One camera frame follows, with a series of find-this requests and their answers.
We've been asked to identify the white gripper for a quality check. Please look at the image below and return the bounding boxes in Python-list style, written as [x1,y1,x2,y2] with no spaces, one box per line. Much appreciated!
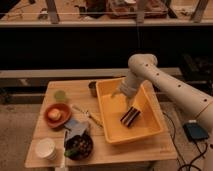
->
[111,76,142,108]

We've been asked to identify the striped brown eraser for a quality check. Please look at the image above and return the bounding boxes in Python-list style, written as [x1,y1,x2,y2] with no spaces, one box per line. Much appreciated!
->
[120,107,141,127]

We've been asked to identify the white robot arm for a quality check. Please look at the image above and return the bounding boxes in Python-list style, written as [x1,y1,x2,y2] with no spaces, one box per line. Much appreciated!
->
[112,54,213,171]

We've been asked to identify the dark metal cup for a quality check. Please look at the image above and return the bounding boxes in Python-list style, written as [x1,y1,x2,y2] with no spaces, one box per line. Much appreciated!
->
[88,81,97,97]

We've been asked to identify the yellow plastic bin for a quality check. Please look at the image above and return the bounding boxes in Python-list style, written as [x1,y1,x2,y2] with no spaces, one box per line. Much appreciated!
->
[96,78,164,145]

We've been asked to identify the blue cloth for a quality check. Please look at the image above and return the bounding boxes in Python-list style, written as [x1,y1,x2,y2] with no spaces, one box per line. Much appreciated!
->
[65,119,89,138]

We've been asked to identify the orange bowl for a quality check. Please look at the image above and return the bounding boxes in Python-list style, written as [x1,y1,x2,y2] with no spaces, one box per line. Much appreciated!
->
[44,103,72,129]

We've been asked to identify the green round lid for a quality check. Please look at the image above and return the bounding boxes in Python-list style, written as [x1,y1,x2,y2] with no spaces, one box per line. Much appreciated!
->
[54,90,67,103]

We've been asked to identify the black box device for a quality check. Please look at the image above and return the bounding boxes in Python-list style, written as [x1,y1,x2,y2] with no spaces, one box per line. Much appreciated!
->
[183,122,209,142]

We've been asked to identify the yellow round food item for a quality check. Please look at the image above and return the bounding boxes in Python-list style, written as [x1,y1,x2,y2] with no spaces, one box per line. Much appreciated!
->
[48,109,62,121]

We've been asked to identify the dark bowl with contents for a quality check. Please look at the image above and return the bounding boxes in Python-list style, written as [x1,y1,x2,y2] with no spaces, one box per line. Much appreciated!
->
[64,133,93,160]

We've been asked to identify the white utensil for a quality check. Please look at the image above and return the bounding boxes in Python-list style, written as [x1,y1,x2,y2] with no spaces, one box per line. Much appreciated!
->
[55,130,70,171]

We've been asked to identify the white stacked cups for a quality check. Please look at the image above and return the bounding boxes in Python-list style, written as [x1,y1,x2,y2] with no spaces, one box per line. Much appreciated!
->
[35,138,56,160]

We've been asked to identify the yellow handled utensil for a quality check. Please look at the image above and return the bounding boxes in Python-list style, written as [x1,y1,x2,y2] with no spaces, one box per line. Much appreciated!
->
[71,105,102,127]

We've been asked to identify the black cable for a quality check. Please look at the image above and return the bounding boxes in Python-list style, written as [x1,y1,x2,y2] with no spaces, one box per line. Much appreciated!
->
[163,113,209,171]

